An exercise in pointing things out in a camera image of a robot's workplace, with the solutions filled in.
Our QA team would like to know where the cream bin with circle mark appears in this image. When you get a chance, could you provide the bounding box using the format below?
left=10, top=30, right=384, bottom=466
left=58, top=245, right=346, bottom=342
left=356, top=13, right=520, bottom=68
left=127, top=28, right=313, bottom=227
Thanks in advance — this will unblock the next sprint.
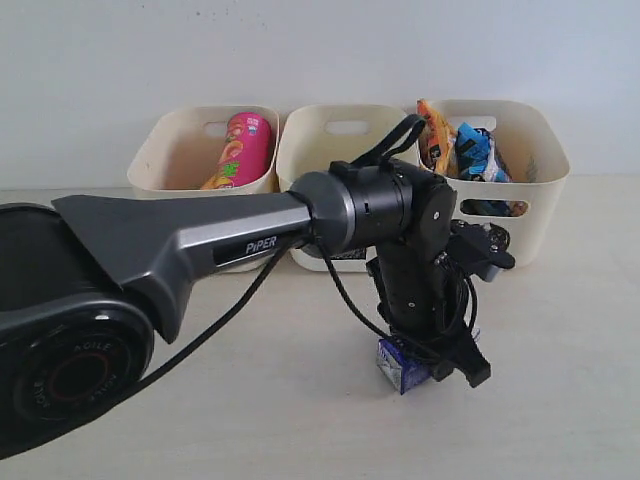
left=428, top=99, right=570, bottom=267

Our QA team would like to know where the orange snack bag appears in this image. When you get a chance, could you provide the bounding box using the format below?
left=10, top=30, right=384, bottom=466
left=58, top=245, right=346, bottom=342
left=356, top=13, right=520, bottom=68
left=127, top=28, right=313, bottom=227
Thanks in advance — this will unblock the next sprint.
left=416, top=99, right=458, bottom=178

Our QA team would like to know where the cream bin with square mark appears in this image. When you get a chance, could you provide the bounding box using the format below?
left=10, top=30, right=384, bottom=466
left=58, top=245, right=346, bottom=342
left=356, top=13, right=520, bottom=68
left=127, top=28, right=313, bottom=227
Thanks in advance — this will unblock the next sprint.
left=275, top=105, right=406, bottom=253

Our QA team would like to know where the blue white milk carton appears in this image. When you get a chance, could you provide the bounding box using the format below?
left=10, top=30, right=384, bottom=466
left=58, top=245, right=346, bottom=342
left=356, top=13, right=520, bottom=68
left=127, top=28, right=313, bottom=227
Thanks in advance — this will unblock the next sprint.
left=376, top=335, right=447, bottom=395

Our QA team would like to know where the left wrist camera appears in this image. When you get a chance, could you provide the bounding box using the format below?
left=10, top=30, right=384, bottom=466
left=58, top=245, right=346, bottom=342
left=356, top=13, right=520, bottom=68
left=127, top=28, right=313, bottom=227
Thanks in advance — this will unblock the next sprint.
left=446, top=219, right=516, bottom=283

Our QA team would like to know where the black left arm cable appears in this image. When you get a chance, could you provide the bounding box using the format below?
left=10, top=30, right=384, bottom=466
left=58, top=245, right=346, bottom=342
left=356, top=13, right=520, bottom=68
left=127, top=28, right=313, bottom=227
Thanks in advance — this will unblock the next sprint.
left=0, top=113, right=479, bottom=446

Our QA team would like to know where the blue black noodle bag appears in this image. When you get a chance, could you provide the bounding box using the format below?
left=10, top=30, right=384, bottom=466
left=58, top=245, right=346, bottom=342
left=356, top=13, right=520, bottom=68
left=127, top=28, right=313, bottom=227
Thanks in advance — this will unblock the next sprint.
left=452, top=121, right=526, bottom=217

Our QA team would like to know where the pink chips can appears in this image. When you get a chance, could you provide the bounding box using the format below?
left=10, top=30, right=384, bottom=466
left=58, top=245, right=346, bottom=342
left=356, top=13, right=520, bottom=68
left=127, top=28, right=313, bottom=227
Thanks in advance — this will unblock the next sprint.
left=200, top=112, right=272, bottom=190

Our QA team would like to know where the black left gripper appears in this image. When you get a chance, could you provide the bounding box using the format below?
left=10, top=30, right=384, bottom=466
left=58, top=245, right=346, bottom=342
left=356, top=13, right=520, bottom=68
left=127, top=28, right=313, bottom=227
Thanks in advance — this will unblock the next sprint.
left=369, top=242, right=492, bottom=388

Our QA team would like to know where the cream bin with triangle mark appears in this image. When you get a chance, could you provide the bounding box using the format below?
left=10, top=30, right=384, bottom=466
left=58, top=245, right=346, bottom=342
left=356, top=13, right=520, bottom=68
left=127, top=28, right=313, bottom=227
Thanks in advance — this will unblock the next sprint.
left=126, top=105, right=280, bottom=275

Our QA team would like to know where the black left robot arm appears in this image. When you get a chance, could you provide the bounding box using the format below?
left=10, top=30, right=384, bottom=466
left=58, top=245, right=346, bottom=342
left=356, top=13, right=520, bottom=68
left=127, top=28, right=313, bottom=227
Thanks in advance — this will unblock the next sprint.
left=1, top=159, right=513, bottom=458

